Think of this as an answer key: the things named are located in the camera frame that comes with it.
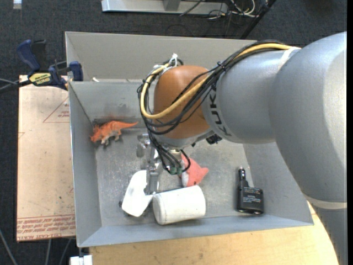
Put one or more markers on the black car charger adapter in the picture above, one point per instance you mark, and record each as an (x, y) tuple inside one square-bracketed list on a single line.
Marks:
[(249, 199)]

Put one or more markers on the brown cardboard board red print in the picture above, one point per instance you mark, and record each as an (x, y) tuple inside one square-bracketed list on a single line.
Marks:
[(44, 161)]

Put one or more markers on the grey metal bin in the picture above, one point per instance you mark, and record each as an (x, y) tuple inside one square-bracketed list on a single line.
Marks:
[(115, 175)]

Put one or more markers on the pink soft toy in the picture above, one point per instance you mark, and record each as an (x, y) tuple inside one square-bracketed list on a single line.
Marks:
[(195, 174)]

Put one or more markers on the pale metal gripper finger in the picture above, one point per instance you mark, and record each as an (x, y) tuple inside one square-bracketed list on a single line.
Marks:
[(156, 181), (150, 182)]

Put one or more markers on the black cylinder on white bracket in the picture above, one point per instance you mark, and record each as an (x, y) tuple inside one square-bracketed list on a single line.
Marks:
[(213, 139)]

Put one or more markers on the orange toy dinosaur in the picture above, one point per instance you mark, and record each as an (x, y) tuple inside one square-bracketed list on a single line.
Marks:
[(109, 130)]

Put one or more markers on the white cylindrical cup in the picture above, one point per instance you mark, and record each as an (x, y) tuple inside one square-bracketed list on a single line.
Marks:
[(179, 204)]

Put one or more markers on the white flat plastic piece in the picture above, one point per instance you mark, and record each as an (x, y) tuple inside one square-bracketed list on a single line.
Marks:
[(135, 195)]

